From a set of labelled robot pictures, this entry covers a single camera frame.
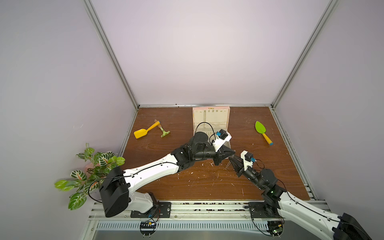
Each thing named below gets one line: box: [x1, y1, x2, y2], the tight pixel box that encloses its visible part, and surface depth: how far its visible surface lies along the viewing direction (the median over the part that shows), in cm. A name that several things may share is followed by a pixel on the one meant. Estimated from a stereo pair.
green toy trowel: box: [255, 121, 274, 146], surface depth 108 cm
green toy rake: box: [154, 119, 171, 138], surface depth 106 cm
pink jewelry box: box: [192, 106, 231, 142], surface depth 92 cm
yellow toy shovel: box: [133, 121, 161, 139], surface depth 106 cm
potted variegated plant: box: [54, 143, 126, 210], surface depth 60 cm
